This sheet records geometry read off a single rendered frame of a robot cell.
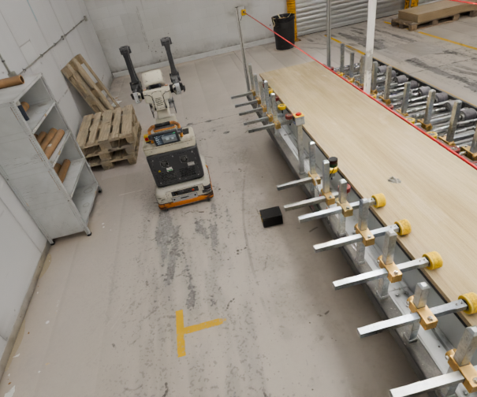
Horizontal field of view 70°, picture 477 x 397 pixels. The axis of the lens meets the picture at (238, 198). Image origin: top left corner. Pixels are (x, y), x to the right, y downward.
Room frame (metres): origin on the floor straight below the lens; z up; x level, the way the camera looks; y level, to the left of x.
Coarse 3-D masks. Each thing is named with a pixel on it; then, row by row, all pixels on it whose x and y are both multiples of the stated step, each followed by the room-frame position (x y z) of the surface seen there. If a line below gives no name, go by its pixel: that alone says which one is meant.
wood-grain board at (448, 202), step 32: (288, 96) 3.46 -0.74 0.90; (320, 96) 3.29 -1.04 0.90; (352, 96) 3.13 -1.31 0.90; (320, 128) 2.61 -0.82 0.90; (352, 128) 2.50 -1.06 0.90; (384, 128) 2.39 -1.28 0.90; (352, 160) 2.04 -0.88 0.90; (384, 160) 1.96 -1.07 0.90; (416, 160) 1.88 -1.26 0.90; (448, 160) 1.81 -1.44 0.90; (384, 192) 1.62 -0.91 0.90; (416, 192) 1.56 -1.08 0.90; (448, 192) 1.50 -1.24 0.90; (384, 224) 1.36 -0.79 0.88; (416, 224) 1.30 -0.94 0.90; (448, 224) 1.25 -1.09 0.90; (416, 256) 1.09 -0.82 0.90; (448, 256) 1.05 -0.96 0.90; (448, 288) 0.88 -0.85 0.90
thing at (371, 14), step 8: (376, 0) 3.16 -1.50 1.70; (368, 8) 3.19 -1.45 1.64; (368, 16) 3.19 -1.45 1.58; (368, 24) 3.18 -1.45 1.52; (368, 32) 3.17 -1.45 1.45; (368, 40) 3.16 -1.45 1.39; (368, 48) 3.15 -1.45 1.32; (368, 56) 3.15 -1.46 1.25; (368, 64) 3.15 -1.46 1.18; (368, 72) 3.15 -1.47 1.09; (368, 80) 3.15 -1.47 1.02; (368, 88) 3.16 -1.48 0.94
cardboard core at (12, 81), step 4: (12, 76) 3.51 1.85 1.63; (16, 76) 3.49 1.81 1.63; (20, 76) 3.54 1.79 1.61; (0, 80) 3.48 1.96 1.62; (4, 80) 3.47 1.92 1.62; (8, 80) 3.47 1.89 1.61; (12, 80) 3.47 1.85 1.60; (16, 80) 3.47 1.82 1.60; (20, 80) 3.48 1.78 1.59; (0, 84) 3.46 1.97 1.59; (4, 84) 3.46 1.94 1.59; (8, 84) 3.47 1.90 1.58; (12, 84) 3.47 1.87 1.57; (16, 84) 3.48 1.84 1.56; (0, 88) 3.48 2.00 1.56
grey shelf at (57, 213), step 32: (0, 96) 3.21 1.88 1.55; (32, 96) 3.84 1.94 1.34; (0, 128) 2.95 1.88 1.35; (32, 128) 3.07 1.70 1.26; (64, 128) 3.84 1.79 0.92; (0, 160) 2.94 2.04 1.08; (32, 160) 2.95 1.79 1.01; (32, 192) 2.94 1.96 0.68; (64, 192) 2.96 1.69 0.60; (64, 224) 2.95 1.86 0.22
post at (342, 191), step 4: (340, 180) 1.54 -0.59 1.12; (344, 180) 1.53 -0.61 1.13; (340, 184) 1.54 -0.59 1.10; (344, 184) 1.52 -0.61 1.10; (340, 188) 1.54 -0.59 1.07; (344, 188) 1.52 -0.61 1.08; (340, 192) 1.53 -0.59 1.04; (344, 192) 1.52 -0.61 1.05; (340, 196) 1.53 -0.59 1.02; (344, 196) 1.52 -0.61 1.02; (340, 200) 1.53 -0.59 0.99; (344, 200) 1.52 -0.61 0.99; (340, 216) 1.53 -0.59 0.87; (340, 220) 1.53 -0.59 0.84; (344, 220) 1.52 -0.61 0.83; (340, 224) 1.52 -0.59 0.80; (344, 224) 1.52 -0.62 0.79; (340, 228) 1.52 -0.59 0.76; (344, 228) 1.52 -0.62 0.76; (340, 232) 1.52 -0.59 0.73; (344, 232) 1.52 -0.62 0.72
